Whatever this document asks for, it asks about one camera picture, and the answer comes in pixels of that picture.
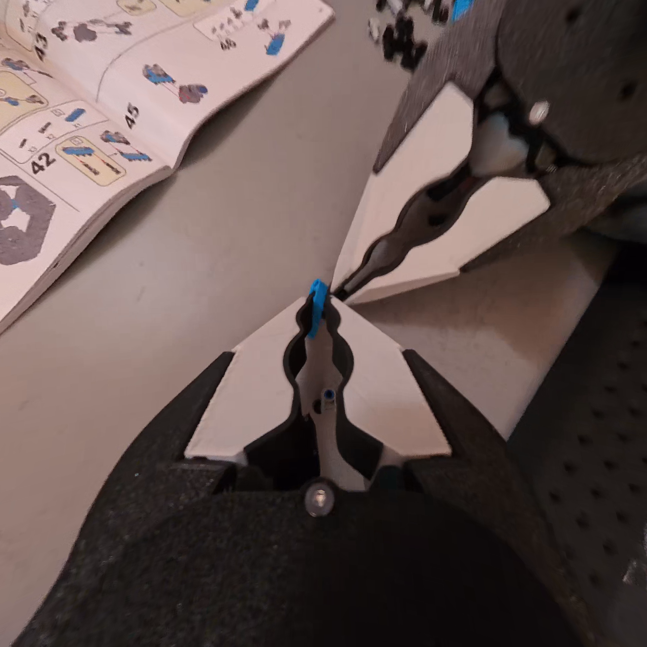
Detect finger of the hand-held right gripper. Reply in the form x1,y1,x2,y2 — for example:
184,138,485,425
331,81,478,295
344,174,552,305

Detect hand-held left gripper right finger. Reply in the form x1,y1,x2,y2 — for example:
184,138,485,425
326,296,452,481

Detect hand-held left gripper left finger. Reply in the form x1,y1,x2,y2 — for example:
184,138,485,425
183,295,321,490

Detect light blue short beam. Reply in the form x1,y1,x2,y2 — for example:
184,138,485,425
307,279,329,339

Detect pile of building brick pieces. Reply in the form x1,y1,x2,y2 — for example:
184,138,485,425
368,0,478,71

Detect grey desk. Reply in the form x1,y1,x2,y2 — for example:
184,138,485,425
0,0,620,647

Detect black perforated panel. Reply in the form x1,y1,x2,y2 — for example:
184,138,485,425
505,263,647,647

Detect instruction booklet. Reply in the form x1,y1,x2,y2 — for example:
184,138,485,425
0,0,336,334

